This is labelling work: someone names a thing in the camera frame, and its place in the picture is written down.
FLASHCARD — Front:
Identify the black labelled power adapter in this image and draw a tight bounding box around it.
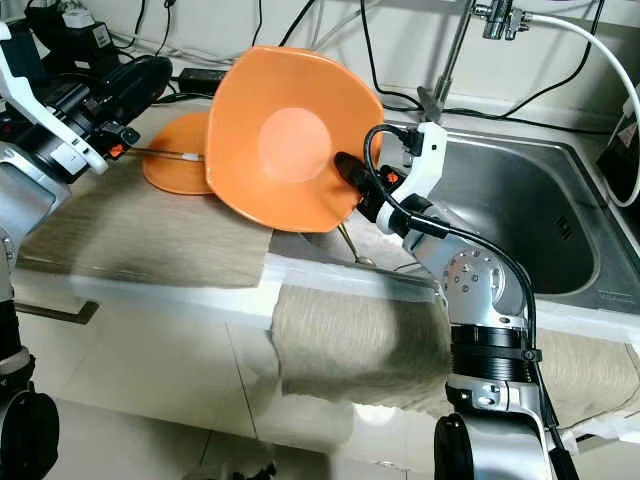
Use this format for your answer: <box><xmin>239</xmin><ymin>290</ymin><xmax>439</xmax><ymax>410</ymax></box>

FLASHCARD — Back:
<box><xmin>25</xmin><ymin>5</ymin><xmax>116</xmax><ymax>76</ymax></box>

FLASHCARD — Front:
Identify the chrome faucet pipe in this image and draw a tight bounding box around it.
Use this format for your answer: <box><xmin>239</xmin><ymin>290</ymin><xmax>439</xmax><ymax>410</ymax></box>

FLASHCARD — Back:
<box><xmin>418</xmin><ymin>0</ymin><xmax>476</xmax><ymax>121</ymax></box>

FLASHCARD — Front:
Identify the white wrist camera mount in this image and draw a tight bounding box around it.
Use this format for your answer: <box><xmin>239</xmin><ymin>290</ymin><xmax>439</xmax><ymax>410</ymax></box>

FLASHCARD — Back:
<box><xmin>0</xmin><ymin>22</ymin><xmax>111</xmax><ymax>179</ymax></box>
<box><xmin>380</xmin><ymin>122</ymin><xmax>449</xmax><ymax>236</ymax></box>

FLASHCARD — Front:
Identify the stainless steel sink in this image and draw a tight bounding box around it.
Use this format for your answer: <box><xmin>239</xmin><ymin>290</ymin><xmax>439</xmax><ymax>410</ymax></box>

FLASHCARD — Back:
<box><xmin>265</xmin><ymin>115</ymin><xmax>640</xmax><ymax>321</ymax></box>

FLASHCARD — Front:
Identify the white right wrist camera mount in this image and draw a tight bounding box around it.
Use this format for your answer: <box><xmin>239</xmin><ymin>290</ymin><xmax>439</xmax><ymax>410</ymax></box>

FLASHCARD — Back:
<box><xmin>380</xmin><ymin>122</ymin><xmax>449</xmax><ymax>236</ymax></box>

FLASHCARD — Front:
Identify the black appliance with warning sticker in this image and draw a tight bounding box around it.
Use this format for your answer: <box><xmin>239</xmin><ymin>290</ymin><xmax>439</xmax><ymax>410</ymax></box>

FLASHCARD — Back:
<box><xmin>600</xmin><ymin>95</ymin><xmax>640</xmax><ymax>181</ymax></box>

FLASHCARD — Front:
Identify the white water hose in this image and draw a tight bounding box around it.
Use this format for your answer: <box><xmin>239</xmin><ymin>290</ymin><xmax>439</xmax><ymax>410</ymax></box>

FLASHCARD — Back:
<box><xmin>530</xmin><ymin>12</ymin><xmax>640</xmax><ymax>131</ymax></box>

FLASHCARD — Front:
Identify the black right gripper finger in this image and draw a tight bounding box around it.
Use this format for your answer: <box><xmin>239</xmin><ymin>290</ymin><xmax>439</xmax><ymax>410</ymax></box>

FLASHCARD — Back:
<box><xmin>332</xmin><ymin>150</ymin><xmax>381</xmax><ymax>196</ymax></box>

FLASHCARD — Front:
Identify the deep orange bowl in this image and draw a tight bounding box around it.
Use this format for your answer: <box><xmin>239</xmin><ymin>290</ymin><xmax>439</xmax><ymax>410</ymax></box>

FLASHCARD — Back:
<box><xmin>203</xmin><ymin>43</ymin><xmax>386</xmax><ymax>234</ymax></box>

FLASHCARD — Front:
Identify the dark cabinet handle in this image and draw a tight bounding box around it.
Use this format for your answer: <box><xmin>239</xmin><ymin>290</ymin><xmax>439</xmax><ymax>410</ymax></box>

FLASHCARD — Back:
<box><xmin>15</xmin><ymin>298</ymin><xmax>83</xmax><ymax>326</ymax></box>

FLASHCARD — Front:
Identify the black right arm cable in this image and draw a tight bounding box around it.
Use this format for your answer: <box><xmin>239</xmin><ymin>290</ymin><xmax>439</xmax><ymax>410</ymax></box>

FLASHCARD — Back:
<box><xmin>363</xmin><ymin>122</ymin><xmax>543</xmax><ymax>366</ymax></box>

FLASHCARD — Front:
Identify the beige hanging towel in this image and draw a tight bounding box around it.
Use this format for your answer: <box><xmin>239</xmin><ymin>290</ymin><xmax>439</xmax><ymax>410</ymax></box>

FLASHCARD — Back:
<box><xmin>265</xmin><ymin>285</ymin><xmax>640</xmax><ymax>431</ymax></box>

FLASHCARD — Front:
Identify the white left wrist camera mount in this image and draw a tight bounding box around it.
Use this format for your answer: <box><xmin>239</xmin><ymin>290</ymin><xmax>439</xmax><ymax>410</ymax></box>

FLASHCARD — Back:
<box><xmin>0</xmin><ymin>22</ymin><xmax>111</xmax><ymax>179</ymax></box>

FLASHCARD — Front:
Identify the flat black power brick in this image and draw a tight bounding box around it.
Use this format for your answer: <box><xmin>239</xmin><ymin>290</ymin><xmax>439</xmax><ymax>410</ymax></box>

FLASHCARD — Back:
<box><xmin>175</xmin><ymin>68</ymin><xmax>226</xmax><ymax>96</ymax></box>

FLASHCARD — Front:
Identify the chrome water valve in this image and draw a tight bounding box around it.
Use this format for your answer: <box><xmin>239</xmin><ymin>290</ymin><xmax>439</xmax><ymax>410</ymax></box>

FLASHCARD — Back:
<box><xmin>472</xmin><ymin>0</ymin><xmax>536</xmax><ymax>39</ymax></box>

